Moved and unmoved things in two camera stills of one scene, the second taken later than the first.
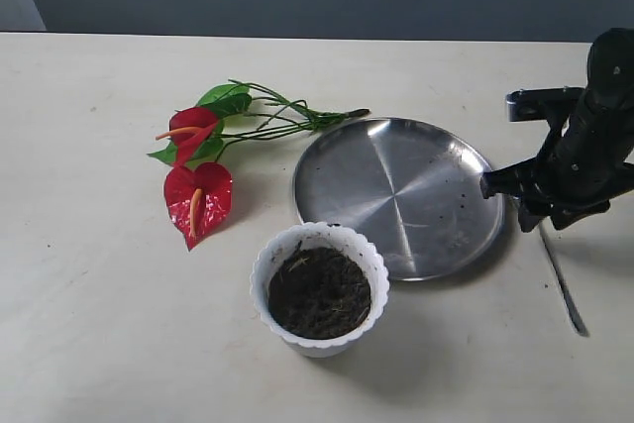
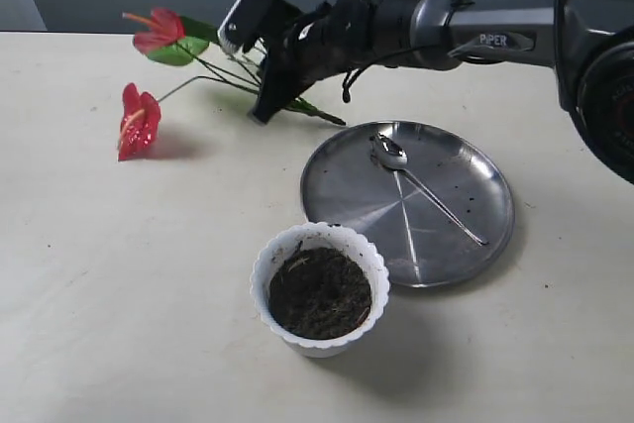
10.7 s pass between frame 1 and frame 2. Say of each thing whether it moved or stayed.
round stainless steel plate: stayed
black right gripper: moved
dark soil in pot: stayed
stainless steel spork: moved
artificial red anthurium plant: moved
